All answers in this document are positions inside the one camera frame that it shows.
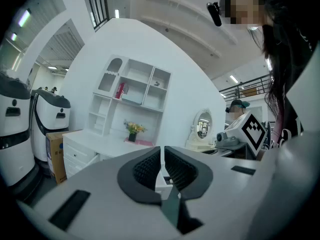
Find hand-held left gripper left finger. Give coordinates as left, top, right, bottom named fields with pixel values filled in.
left=117, top=145, right=163, bottom=206

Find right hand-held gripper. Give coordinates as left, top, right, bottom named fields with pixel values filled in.
left=215, top=110, right=267, bottom=158

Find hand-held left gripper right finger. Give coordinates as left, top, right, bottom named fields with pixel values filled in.
left=163, top=145, right=214, bottom=201

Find white desk with drawers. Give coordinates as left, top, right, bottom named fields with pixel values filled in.
left=62, top=128, right=162, bottom=180

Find white shelf cabinet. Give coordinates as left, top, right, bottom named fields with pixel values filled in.
left=86, top=54, right=172, bottom=145

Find white oval vanity mirror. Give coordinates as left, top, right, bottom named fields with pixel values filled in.
left=191, top=108, right=214, bottom=142

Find black balcony railing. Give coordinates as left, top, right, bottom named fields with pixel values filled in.
left=219, top=74, right=273, bottom=100

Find flowers in black vase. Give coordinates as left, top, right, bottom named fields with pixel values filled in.
left=123, top=120, right=148, bottom=143

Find person's black printed t-shirt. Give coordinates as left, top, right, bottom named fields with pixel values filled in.
left=259, top=0, right=320, bottom=149

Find brown cardboard box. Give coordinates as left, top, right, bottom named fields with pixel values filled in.
left=45, top=130, right=83, bottom=185

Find grey file box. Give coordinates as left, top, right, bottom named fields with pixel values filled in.
left=121, top=93, right=143, bottom=106

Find red book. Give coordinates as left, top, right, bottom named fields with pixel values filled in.
left=115, top=82, right=126, bottom=100

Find small white service robot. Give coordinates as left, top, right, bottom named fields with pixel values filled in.
left=29, top=87, right=72, bottom=170

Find large white service robot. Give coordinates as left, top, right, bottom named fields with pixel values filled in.
left=0, top=70, right=42, bottom=192

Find person's head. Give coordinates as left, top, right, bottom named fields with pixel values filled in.
left=219, top=0, right=266, bottom=30

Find black metal railing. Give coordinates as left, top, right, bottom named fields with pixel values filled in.
left=84, top=0, right=111, bottom=30

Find long ceiling light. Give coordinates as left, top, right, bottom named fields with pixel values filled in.
left=18, top=8, right=31, bottom=28

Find black head-worn camera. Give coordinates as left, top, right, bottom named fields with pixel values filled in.
left=206, top=1, right=223, bottom=28

